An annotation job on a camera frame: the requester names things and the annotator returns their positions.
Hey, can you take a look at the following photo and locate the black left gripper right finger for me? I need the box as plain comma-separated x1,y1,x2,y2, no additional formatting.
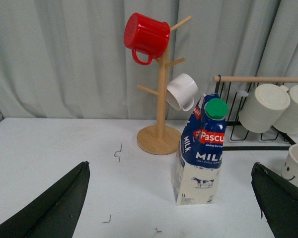
251,162,298,238

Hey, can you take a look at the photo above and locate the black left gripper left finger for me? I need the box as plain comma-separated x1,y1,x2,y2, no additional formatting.
0,161,90,238

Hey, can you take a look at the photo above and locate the cream mug with black handle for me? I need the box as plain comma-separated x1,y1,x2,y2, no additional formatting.
281,144,298,187

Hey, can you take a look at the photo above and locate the blue milk carton green cap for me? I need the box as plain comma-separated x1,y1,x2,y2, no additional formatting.
171,94,228,205

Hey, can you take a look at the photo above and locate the cream ribbed mug right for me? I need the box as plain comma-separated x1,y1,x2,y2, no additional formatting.
273,85,298,134

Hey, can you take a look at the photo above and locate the cream ribbed mug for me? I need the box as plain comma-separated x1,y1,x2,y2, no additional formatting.
273,85,298,134
239,84,291,133

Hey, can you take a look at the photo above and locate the cream ribbed mug left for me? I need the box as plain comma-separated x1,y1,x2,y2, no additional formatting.
239,84,291,133

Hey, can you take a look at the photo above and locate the wooden mug tree stand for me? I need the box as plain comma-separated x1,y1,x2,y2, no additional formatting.
136,15,192,156

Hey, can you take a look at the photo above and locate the white enamel mug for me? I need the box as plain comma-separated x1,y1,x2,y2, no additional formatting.
166,73,198,112

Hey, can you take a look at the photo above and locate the grey curtain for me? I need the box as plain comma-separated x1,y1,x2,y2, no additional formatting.
0,0,298,121

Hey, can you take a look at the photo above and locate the red enamel mug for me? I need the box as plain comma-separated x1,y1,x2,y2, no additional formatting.
124,12,171,65

